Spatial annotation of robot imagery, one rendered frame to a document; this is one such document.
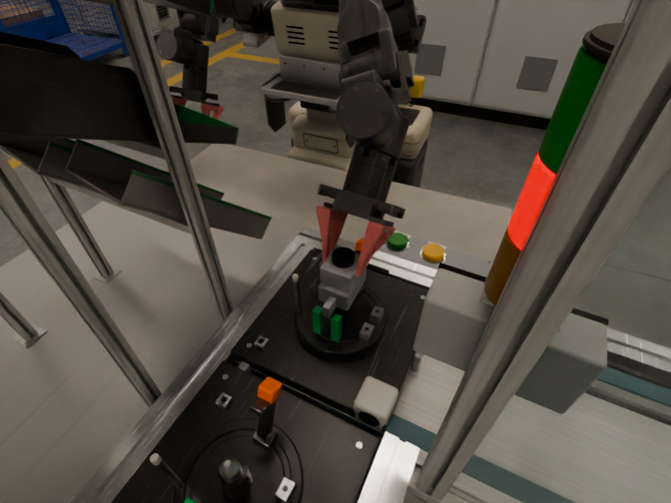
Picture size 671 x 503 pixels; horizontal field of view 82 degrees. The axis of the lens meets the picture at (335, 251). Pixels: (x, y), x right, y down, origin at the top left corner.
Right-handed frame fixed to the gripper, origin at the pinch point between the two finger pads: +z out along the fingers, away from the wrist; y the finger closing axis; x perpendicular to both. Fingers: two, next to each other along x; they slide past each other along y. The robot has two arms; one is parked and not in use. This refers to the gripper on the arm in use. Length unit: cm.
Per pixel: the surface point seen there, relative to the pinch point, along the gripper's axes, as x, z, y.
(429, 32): 261, -149, -67
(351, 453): -4.6, 20.3, 9.2
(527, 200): -25.1, -10.7, 16.4
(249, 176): 47, -7, -48
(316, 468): -7.2, 22.4, 6.1
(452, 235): 47.1, -7.5, 9.3
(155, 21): 329, -151, -418
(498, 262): -21.8, -7.0, 16.3
